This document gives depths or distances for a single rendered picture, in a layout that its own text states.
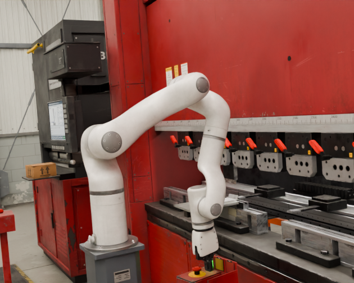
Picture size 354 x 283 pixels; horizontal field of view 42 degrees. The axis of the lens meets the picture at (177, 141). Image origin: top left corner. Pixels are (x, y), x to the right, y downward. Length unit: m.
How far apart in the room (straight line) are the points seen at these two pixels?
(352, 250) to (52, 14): 8.08
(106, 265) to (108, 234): 0.10
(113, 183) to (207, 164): 0.38
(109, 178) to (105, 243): 0.22
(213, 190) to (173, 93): 0.38
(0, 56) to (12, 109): 0.95
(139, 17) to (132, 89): 0.47
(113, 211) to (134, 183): 1.42
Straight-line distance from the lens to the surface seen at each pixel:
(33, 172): 3.97
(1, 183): 8.67
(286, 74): 1.84
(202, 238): 1.80
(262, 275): 1.97
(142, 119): 1.62
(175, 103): 1.67
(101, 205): 1.60
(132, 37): 3.05
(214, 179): 1.71
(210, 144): 1.76
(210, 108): 1.77
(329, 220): 2.14
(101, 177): 1.59
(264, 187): 2.41
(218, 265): 1.99
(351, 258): 1.73
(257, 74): 2.00
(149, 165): 3.04
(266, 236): 2.12
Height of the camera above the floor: 1.44
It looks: 3 degrees down
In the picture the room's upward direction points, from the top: 4 degrees counter-clockwise
